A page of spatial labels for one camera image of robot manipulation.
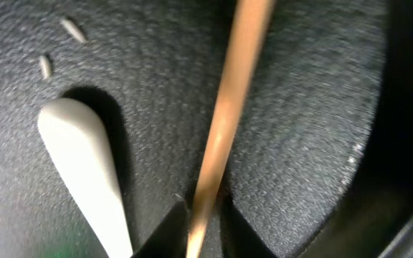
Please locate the round black serving tray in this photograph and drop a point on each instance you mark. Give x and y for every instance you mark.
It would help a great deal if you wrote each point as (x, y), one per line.
(322, 162)

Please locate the wooden chopstick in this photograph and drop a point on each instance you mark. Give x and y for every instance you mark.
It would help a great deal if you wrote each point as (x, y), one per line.
(250, 23)

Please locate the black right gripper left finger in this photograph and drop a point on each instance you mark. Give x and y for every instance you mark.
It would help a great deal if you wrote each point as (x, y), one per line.
(168, 240)

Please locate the white plastic fork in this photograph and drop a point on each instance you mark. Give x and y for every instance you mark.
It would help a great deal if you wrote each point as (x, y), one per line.
(77, 142)

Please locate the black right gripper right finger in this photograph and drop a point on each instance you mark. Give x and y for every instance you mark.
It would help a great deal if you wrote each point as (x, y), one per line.
(238, 238)

